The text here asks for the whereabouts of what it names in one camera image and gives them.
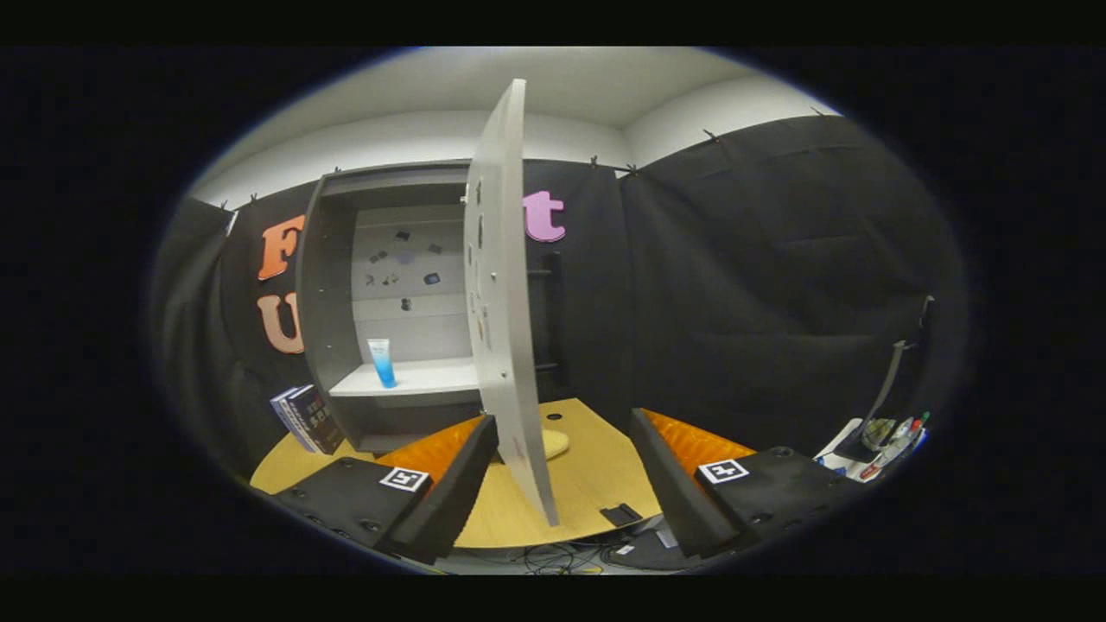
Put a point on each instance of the grey cabinet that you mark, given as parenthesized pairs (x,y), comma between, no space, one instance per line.
(324,302)

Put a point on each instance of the dark blue book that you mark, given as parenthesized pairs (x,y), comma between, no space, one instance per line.
(321,419)

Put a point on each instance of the small black block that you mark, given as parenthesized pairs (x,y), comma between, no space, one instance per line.
(620,515)

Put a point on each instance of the black stand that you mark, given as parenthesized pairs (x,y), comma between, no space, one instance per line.
(886,389)

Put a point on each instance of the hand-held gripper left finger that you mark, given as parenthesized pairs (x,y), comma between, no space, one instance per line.
(458,484)

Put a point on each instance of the light blue spine book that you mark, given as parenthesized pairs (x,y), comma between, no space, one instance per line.
(288,423)
(298,421)

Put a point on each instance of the flat black device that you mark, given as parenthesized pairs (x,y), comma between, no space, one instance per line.
(644,553)

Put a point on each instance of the blue white cosmetic tube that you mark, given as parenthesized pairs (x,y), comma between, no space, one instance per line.
(383,367)

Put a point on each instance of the white side table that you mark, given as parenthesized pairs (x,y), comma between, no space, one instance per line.
(842,462)

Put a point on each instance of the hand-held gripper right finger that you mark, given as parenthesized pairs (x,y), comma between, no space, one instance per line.
(670,484)

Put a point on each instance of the black backdrop cloth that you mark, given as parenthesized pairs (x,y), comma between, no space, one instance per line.
(734,302)

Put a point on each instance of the small green yellow object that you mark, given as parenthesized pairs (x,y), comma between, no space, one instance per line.
(879,432)

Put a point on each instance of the row of cloth clips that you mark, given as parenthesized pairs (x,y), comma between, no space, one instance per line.
(710,136)

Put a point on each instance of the pale yellow soft object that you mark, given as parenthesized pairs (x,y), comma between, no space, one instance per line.
(557,445)

